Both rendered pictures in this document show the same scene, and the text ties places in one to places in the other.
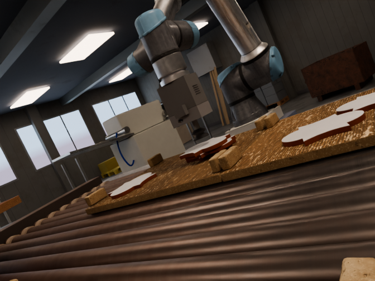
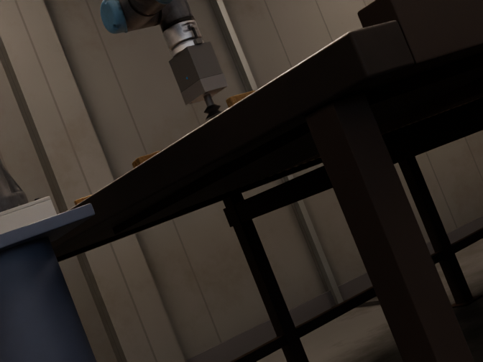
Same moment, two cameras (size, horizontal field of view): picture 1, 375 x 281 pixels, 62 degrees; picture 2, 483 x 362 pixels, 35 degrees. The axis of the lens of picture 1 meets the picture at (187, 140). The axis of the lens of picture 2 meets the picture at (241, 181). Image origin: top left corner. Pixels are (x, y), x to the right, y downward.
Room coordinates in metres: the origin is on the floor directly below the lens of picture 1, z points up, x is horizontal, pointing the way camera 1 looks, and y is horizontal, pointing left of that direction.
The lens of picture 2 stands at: (2.32, 0.54, 0.76)
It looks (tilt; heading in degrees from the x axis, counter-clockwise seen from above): 2 degrees up; 200
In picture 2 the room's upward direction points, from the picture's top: 22 degrees counter-clockwise
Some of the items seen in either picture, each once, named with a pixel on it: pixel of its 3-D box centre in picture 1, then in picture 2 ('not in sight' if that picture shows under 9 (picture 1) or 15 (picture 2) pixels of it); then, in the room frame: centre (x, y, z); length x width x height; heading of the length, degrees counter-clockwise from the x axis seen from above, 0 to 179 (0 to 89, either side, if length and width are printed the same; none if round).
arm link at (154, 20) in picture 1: (157, 37); (168, 3); (0.76, -0.04, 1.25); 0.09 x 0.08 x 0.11; 143
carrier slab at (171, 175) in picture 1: (182, 167); not in sight; (0.81, 0.04, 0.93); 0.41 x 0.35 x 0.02; 55
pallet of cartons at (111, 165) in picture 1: (121, 161); not in sight; (10.76, 2.37, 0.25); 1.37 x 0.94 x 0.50; 139
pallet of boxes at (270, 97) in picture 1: (261, 91); not in sight; (9.43, -2.65, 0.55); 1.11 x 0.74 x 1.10; 49
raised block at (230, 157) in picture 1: (230, 157); not in sight; (0.57, -0.06, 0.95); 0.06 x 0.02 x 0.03; 144
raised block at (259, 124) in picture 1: (261, 122); (149, 160); (0.80, -0.20, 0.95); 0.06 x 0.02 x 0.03; 145
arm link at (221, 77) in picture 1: (235, 82); not in sight; (1.29, -0.28, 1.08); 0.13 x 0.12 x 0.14; 53
